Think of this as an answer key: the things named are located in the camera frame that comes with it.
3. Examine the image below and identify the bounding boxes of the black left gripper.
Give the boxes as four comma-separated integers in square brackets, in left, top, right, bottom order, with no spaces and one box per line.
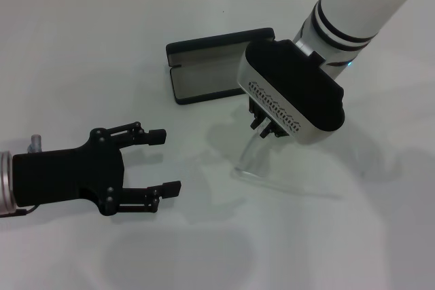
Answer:
[12,121,183,217]

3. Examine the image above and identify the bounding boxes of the clear transparent glasses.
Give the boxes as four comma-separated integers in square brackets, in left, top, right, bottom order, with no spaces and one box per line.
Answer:
[232,123,343,200]

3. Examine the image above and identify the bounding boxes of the black glasses case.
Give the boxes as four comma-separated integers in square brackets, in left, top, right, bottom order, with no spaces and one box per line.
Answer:
[165,26,277,106]

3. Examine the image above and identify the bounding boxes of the dark left arm cable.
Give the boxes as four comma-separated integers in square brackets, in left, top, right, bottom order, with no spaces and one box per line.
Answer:
[0,205,41,218]

